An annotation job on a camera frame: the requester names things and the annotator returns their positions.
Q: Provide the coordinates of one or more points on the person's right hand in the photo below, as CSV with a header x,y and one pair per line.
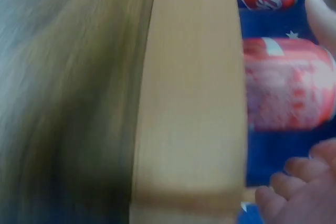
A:
x,y
309,203

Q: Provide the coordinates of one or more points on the person's right thumb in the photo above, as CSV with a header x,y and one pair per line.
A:
x,y
320,16

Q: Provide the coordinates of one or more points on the pink and red drink can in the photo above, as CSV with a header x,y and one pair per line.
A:
x,y
286,85

